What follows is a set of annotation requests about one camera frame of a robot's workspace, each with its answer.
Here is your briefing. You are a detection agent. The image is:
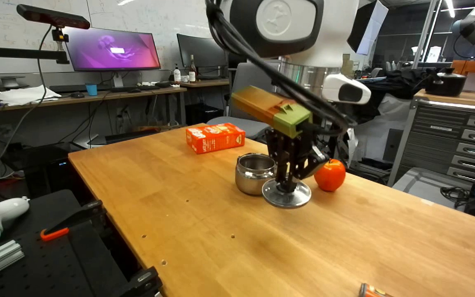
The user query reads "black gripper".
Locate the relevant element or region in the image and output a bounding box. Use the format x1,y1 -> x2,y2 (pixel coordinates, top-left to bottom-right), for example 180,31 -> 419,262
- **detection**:
262,124 -> 328,193

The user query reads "silver tea pot lid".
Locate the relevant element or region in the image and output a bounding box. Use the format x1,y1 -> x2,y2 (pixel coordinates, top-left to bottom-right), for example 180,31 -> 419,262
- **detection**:
261,178 -> 314,210

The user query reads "silver metal tea pot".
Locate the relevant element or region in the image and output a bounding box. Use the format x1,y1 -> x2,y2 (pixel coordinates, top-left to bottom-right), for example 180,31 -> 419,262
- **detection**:
234,152 -> 279,198

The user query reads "black cooking pot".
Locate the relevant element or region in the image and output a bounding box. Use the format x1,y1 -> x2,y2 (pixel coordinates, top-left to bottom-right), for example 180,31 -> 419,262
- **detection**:
424,69 -> 469,99

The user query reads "orange round fruit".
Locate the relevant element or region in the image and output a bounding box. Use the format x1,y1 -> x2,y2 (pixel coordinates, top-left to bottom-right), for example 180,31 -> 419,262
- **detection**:
314,157 -> 348,195

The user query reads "orange cracker box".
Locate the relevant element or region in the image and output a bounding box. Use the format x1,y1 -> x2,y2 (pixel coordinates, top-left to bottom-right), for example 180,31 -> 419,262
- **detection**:
185,120 -> 248,155

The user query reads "grey office chair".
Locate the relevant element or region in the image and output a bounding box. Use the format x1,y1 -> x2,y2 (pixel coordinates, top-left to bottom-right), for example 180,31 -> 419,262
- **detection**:
206,61 -> 276,139

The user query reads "black cloth pile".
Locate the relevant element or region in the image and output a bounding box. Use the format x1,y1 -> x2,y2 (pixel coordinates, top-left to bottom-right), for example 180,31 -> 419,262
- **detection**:
373,68 -> 432,102

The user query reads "small orange yellow can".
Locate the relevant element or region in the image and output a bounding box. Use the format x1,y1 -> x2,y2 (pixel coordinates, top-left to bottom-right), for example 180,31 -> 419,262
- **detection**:
356,282 -> 394,297

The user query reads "dark computer monitor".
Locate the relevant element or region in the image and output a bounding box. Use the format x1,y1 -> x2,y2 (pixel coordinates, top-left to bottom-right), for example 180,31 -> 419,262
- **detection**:
175,31 -> 231,73

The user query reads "grey drawer cabinet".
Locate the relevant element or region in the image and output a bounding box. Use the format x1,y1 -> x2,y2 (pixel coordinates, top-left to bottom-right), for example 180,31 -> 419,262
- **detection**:
388,89 -> 475,191

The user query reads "black softbox light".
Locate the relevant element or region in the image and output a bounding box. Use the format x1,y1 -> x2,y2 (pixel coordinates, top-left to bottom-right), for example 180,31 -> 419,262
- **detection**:
347,0 -> 391,56

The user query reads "long wooden desk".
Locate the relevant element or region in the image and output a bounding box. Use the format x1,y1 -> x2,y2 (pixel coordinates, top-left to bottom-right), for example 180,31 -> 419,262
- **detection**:
0,84 -> 188,117

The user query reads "monitor with purple screen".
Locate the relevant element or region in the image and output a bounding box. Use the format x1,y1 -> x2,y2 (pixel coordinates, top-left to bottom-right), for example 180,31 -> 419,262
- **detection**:
63,28 -> 163,89

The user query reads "black perforated side table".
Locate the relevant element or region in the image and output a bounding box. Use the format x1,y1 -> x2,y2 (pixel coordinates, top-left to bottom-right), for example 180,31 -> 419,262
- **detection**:
0,188 -> 140,297

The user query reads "white papers pile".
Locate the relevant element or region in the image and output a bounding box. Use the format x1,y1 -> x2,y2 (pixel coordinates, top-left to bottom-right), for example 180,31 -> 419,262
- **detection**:
0,84 -> 63,107

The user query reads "wood and green camera box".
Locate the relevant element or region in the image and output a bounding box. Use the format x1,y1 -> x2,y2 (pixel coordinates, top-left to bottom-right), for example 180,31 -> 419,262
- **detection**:
229,84 -> 315,140

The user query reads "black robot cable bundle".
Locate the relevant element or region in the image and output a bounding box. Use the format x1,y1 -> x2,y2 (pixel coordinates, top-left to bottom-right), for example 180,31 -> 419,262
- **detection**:
203,0 -> 360,134

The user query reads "black clamp mount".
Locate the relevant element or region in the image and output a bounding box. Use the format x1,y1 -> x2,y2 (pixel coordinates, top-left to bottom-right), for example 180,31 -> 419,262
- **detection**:
117,266 -> 165,297

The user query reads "orange handled black clamp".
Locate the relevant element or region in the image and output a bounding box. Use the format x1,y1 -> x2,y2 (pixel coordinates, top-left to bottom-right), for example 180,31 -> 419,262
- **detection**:
38,200 -> 106,244

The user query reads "black bar camera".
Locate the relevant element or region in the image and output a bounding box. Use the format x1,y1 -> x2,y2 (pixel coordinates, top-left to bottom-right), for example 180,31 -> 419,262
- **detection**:
15,3 -> 93,31

